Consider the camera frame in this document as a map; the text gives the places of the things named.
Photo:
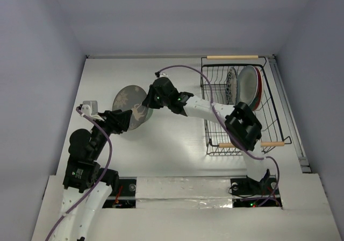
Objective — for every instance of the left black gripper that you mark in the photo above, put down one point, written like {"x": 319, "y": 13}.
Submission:
{"x": 117, "y": 119}

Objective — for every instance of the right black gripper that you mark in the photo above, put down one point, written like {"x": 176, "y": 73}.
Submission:
{"x": 151, "y": 96}

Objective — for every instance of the green floral plate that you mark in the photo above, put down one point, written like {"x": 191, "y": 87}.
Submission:
{"x": 149, "y": 114}

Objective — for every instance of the grey reindeer plate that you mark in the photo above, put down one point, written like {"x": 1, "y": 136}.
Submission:
{"x": 131, "y": 98}

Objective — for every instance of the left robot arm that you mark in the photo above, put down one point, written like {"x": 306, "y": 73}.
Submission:
{"x": 86, "y": 184}

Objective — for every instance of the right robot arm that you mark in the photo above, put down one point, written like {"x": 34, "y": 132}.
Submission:
{"x": 238, "y": 121}

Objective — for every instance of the blue patterned plate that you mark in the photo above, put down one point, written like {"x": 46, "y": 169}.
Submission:
{"x": 231, "y": 89}

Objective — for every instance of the red plate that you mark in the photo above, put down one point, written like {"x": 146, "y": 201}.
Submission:
{"x": 258, "y": 98}

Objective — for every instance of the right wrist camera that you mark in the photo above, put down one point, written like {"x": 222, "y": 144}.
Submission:
{"x": 162, "y": 74}

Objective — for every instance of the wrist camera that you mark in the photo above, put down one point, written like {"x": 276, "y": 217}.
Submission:
{"x": 162, "y": 74}
{"x": 89, "y": 108}

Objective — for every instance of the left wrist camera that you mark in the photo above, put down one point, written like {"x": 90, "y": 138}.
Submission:
{"x": 89, "y": 108}

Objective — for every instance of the black wire dish rack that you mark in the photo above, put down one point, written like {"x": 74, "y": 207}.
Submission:
{"x": 213, "y": 83}

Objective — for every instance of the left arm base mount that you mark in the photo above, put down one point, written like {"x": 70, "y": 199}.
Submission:
{"x": 124, "y": 196}

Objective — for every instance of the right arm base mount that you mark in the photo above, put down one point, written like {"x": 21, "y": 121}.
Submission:
{"x": 247, "y": 193}

